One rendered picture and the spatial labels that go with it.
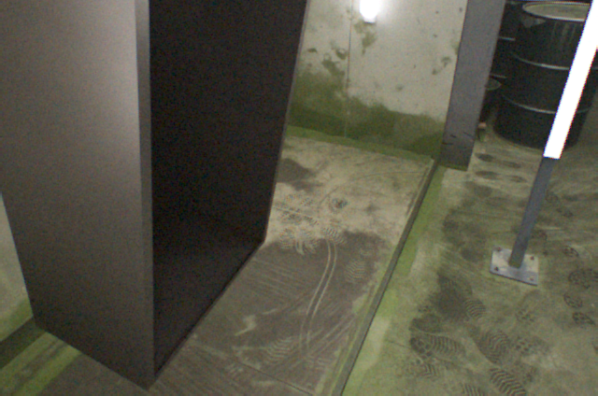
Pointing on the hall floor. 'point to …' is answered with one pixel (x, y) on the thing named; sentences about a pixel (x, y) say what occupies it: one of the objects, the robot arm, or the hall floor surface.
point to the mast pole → (532, 210)
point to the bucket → (489, 98)
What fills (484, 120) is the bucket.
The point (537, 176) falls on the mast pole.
